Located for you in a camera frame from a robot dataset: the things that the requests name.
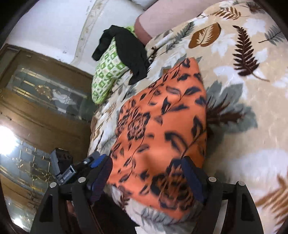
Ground orange black floral shirt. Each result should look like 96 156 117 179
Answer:
108 58 206 219

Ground wooden glass-panel wardrobe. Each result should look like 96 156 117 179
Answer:
1 44 95 231

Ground green white patterned pillow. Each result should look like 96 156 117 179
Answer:
91 38 129 105

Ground black garment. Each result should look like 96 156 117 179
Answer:
92 25 149 85

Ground pink bolster cushion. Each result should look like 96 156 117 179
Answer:
134 0 219 45

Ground grey pillow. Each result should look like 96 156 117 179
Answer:
130 0 158 11

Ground cream leaf-print fleece blanket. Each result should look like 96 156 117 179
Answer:
90 1 287 233

